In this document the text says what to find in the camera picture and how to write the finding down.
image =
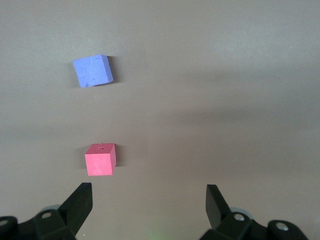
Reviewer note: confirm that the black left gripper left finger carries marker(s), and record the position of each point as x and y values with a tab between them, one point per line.
72	212

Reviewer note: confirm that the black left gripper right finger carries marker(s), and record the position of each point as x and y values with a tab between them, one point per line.
217	210

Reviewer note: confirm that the red foam block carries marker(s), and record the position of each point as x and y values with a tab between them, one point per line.
98	163

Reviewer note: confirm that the purple foam block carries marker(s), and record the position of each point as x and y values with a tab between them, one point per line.
91	71

